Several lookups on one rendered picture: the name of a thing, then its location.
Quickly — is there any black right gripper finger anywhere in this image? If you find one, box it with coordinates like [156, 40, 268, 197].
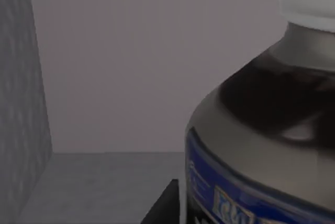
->
[140, 178, 180, 224]

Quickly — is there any dark bottle with blue label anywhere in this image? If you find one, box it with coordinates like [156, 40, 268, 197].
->
[184, 0, 335, 224]

